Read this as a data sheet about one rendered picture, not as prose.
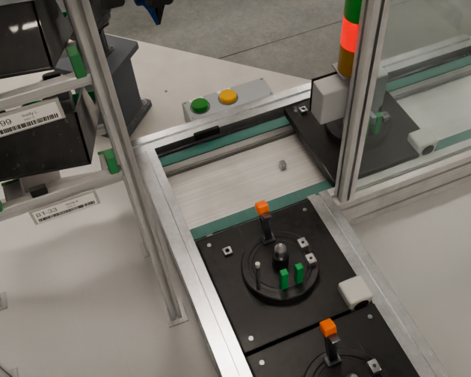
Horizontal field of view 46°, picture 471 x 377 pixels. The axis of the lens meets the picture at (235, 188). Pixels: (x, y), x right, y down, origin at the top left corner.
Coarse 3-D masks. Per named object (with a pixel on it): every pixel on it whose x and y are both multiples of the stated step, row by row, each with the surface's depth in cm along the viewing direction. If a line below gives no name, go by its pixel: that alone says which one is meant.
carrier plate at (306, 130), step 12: (288, 108) 126; (300, 120) 123; (312, 120) 123; (300, 132) 121; (312, 132) 121; (324, 132) 121; (312, 144) 119; (324, 144) 119; (336, 144) 118; (324, 156) 116; (336, 156) 116; (324, 168) 115; (336, 168) 114
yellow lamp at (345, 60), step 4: (340, 44) 86; (340, 48) 86; (340, 52) 86; (344, 52) 85; (348, 52) 84; (352, 52) 84; (340, 56) 87; (344, 56) 86; (348, 56) 85; (352, 56) 85; (340, 60) 87; (344, 60) 86; (348, 60) 85; (352, 60) 85; (340, 64) 88; (344, 64) 87; (348, 64) 86; (352, 64) 86; (340, 68) 88; (344, 68) 87; (348, 68) 87; (340, 72) 88; (344, 72) 88; (348, 72) 87; (348, 76) 88
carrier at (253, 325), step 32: (256, 224) 107; (288, 224) 106; (320, 224) 106; (256, 256) 100; (288, 256) 96; (320, 256) 102; (224, 288) 99; (256, 288) 96; (288, 288) 96; (320, 288) 98; (352, 288) 95; (256, 320) 95; (288, 320) 94; (320, 320) 94
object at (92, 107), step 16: (80, 96) 76; (0, 112) 81; (80, 112) 73; (96, 112) 90; (32, 128) 70; (48, 128) 71; (64, 128) 71; (80, 128) 71; (96, 128) 86; (0, 144) 70; (16, 144) 71; (32, 144) 71; (48, 144) 72; (64, 144) 72; (80, 144) 72; (0, 160) 71; (16, 160) 72; (32, 160) 72; (48, 160) 72; (64, 160) 73; (80, 160) 73; (0, 176) 72; (16, 176) 73
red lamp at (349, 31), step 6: (342, 24) 83; (348, 24) 81; (354, 24) 80; (342, 30) 83; (348, 30) 82; (354, 30) 81; (342, 36) 84; (348, 36) 82; (354, 36) 82; (342, 42) 84; (348, 42) 83; (354, 42) 83; (348, 48) 84; (354, 48) 83
